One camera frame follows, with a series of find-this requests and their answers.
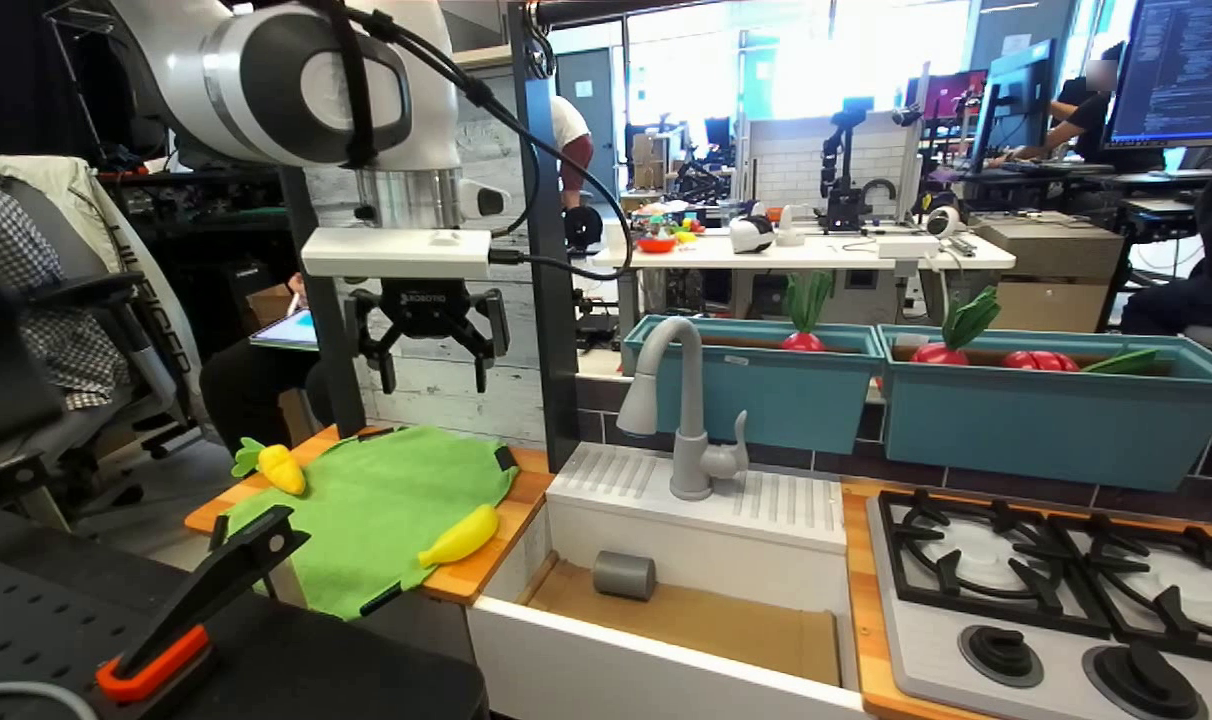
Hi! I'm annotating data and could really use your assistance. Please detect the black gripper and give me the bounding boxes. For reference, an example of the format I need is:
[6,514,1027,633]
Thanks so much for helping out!
[345,275,512,401]

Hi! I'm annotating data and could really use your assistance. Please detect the green towel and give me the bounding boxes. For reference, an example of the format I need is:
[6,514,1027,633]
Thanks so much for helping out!
[226,426,524,624]

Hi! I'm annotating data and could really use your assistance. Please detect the yellow toy corn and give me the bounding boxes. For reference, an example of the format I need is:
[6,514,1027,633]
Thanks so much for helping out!
[226,435,310,500]

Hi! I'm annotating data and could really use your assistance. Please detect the wooden counter board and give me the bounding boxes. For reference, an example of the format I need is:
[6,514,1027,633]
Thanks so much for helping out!
[181,419,554,612]

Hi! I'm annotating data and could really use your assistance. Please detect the person in white shirt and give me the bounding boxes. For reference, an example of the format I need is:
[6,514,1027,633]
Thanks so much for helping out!
[549,91,599,215]

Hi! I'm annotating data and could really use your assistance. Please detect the gray toy faucet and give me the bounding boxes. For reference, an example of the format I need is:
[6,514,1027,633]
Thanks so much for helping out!
[612,313,754,503]

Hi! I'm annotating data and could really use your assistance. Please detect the gray cup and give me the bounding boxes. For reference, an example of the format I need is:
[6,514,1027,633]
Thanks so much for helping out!
[591,548,659,605]

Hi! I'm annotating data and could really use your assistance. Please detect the white toy sink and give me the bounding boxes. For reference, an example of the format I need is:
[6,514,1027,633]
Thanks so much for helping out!
[464,441,864,720]

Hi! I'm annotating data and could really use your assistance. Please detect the short teal planter box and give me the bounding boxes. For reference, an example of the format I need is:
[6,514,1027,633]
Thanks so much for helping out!
[617,313,893,462]

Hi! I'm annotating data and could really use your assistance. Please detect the red radish, straight leaves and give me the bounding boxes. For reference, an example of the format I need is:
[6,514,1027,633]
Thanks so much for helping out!
[775,274,841,359]

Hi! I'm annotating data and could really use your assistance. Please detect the white table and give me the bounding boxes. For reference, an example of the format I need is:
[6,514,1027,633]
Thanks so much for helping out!
[608,225,1018,333]

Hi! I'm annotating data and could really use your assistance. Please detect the black perforated board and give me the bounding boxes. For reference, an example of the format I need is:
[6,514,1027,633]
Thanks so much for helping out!
[0,503,490,720]

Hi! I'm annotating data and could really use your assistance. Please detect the red radish, slanted leaf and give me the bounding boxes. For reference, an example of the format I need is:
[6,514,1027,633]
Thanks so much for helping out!
[909,283,1002,372]

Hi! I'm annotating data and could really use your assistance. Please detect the white toy stove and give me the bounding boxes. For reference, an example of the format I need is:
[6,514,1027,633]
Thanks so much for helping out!
[868,488,1212,720]

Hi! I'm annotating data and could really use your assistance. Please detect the red toy tomato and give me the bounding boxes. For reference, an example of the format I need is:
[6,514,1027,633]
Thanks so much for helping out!
[1001,347,1084,380]

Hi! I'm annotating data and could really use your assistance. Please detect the long teal planter box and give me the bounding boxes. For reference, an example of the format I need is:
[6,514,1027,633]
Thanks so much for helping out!
[876,324,1212,496]

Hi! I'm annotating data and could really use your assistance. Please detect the cardboard box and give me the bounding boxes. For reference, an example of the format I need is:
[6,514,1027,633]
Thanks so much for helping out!
[966,208,1129,336]

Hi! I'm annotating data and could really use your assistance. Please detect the small computer monitor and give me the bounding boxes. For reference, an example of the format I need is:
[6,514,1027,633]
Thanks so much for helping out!
[966,53,1061,173]

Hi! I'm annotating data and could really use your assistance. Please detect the black stove grate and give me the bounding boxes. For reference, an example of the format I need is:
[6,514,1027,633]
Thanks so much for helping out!
[876,488,1212,672]

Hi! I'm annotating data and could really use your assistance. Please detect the small black stove knob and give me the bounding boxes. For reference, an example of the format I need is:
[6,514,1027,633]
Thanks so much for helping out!
[955,619,1048,694]

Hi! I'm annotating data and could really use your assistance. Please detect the person at the monitor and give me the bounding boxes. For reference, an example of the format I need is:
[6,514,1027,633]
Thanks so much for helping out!
[1042,40,1129,160]

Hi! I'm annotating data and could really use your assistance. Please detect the green toy vegetable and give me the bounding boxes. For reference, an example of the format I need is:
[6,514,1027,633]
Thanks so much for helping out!
[1078,345,1184,380]

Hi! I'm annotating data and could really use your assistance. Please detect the large black stove knob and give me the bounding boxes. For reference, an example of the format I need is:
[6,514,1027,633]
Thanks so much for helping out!
[1084,639,1212,720]

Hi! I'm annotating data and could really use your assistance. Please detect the large computer monitor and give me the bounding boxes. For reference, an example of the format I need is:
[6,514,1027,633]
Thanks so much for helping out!
[1103,0,1212,155]

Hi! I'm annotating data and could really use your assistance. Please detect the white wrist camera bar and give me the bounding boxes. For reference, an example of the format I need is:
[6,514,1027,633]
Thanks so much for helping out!
[297,225,497,283]

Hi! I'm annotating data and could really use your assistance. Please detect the black vertical post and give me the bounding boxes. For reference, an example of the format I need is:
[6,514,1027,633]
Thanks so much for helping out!
[507,0,585,474]

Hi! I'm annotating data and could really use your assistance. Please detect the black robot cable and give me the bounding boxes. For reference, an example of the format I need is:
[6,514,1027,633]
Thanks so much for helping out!
[310,0,638,290]

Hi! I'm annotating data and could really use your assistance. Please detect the black clamp, orange handle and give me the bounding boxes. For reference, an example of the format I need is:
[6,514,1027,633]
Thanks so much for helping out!
[93,500,310,711]

